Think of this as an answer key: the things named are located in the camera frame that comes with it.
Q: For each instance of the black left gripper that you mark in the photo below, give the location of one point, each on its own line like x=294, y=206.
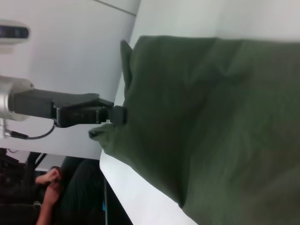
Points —
x=47, y=103

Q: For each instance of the dark green FREE t-shirt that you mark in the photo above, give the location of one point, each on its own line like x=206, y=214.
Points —
x=211, y=129

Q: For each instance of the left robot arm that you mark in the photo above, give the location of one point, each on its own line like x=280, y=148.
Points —
x=9, y=98

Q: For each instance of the bystander bare forearm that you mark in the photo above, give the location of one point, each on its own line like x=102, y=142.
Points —
x=48, y=204

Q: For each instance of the bystander bare hand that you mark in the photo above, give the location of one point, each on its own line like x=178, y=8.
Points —
x=50, y=178

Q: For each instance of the seated bystander in dark clothes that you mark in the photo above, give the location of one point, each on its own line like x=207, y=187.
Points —
x=79, y=192

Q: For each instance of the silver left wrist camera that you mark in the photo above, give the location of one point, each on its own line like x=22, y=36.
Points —
x=12, y=35

